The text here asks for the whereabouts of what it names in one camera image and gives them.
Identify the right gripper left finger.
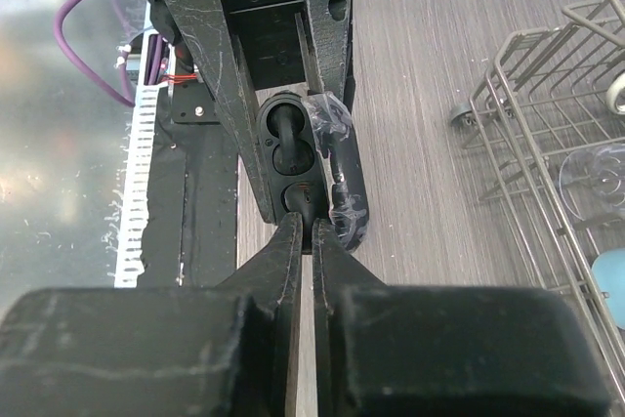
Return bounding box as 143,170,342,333
1,213,303,416

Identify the striped ceramic mug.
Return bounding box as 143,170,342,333
604,72,625,115

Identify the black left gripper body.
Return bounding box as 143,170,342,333
222,0,306,90

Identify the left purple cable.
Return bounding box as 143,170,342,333
52,0,138,108

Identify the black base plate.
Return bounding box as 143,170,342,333
137,83,238,288

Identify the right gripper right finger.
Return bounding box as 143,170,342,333
312,220,612,416

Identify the light blue mug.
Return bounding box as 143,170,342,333
592,248,625,329

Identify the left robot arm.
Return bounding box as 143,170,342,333
147,0,354,223

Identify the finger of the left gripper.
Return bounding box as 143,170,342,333
164,0,273,223
298,0,352,99

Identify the white slotted cable duct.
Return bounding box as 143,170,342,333
112,82,162,289

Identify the metal wire dish rack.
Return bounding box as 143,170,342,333
450,0,624,396

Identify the clear glass tumbler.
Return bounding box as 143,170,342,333
557,144,624,225

